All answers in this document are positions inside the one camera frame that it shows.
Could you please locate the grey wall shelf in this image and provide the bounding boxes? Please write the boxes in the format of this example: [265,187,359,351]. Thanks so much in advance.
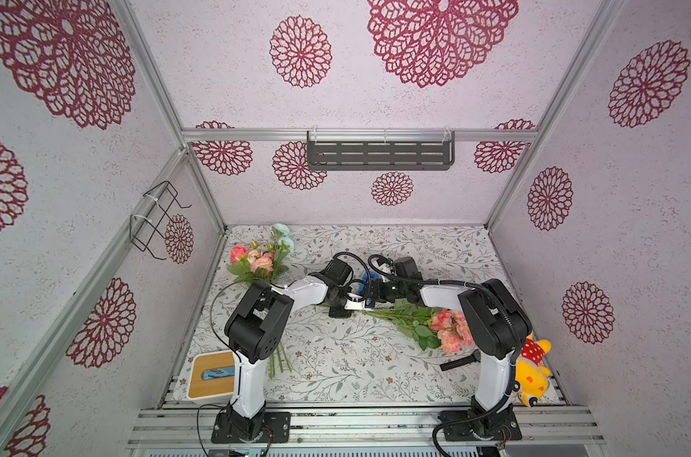
[305,131,455,171]

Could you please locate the pink rose bouquet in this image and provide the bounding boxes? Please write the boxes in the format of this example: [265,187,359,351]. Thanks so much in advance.
[364,299,476,354]

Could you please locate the yellow plush bear toy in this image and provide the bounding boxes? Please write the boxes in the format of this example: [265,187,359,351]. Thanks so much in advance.
[514,333,552,407]

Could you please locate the wooden lid tissue box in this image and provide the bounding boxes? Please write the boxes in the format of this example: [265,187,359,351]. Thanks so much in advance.
[187,350,236,405]

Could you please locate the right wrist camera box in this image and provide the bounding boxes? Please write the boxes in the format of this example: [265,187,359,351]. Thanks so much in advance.
[381,256,423,281]

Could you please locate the black wire wall rack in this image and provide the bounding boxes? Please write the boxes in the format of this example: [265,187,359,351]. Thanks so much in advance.
[128,180,191,261]

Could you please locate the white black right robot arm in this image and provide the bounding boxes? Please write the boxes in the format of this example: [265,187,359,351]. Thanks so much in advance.
[365,278,532,415]

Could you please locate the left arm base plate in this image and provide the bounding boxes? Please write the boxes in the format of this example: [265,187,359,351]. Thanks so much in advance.
[211,409,292,445]

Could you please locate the mixed pastel flower bouquet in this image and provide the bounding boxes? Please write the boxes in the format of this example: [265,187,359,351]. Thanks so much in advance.
[227,222,296,380]

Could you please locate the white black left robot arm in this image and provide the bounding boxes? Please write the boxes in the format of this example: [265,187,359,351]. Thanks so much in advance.
[225,270,352,419]

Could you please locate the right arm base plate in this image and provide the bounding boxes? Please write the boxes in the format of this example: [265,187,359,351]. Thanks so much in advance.
[438,405,522,442]

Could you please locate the black round knob tool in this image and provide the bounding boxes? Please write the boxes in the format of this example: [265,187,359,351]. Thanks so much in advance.
[440,350,480,371]

